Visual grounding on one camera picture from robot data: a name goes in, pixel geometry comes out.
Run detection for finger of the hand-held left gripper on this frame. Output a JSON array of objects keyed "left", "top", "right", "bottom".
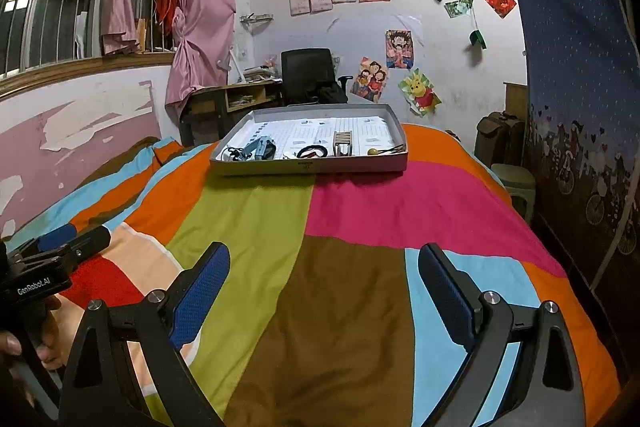
[
  {"left": 10, "top": 226, "right": 112, "bottom": 271},
  {"left": 10, "top": 224, "right": 77, "bottom": 255}
]

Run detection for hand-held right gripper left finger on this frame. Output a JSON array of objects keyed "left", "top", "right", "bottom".
[{"left": 57, "top": 242, "right": 232, "bottom": 427}]

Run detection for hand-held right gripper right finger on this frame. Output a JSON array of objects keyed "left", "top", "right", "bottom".
[{"left": 418, "top": 243, "right": 587, "bottom": 427}]

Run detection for grey shallow cardboard box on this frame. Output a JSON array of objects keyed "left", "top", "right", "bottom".
[{"left": 209, "top": 103, "right": 409, "bottom": 176}]

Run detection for person's left hand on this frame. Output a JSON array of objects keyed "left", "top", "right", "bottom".
[{"left": 0, "top": 296, "right": 67, "bottom": 373}]

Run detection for colourful striped blanket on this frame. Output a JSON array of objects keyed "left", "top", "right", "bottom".
[{"left": 0, "top": 122, "right": 624, "bottom": 427}]

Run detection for green plastic stool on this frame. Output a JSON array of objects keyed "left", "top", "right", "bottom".
[{"left": 489, "top": 162, "right": 537, "bottom": 219}]

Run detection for brown suitcase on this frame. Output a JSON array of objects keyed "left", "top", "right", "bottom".
[{"left": 474, "top": 110, "right": 527, "bottom": 168}]

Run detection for wooden window sill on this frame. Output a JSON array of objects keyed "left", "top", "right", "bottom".
[{"left": 0, "top": 51, "right": 177, "bottom": 102}]

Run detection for beige hair claw clip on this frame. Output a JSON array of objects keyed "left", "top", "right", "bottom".
[{"left": 332, "top": 130, "right": 355, "bottom": 158}]

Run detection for wooden desk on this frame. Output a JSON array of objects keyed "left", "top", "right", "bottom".
[{"left": 179, "top": 79, "right": 285, "bottom": 146}]

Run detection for printed paper sheet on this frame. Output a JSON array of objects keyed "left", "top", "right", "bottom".
[{"left": 246, "top": 116, "right": 392, "bottom": 158}]

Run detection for yellow bear poster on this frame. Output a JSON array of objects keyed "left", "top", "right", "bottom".
[{"left": 398, "top": 69, "right": 443, "bottom": 118}]

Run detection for wooden cabinet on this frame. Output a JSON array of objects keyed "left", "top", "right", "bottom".
[{"left": 503, "top": 81, "right": 529, "bottom": 124}]

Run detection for cartoon family poster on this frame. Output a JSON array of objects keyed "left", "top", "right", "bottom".
[{"left": 351, "top": 55, "right": 389, "bottom": 102}]

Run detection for black bag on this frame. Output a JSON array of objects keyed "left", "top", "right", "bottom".
[{"left": 314, "top": 81, "right": 349, "bottom": 106}]

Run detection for black office chair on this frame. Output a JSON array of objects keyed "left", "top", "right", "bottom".
[{"left": 280, "top": 48, "right": 354, "bottom": 106}]

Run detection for cartoon character poster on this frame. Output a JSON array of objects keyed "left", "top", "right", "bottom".
[{"left": 384, "top": 29, "right": 414, "bottom": 70}]

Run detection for red hanging clothes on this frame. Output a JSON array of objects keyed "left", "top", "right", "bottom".
[{"left": 154, "top": 0, "right": 182, "bottom": 38}]

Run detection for pink curtain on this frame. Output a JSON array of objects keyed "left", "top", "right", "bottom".
[{"left": 69, "top": 0, "right": 237, "bottom": 112}]

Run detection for blue printed curtain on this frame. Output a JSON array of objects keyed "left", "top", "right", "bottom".
[{"left": 497, "top": 0, "right": 640, "bottom": 293}]

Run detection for green wall photos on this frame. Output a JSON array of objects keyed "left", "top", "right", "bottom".
[{"left": 444, "top": 0, "right": 475, "bottom": 18}]

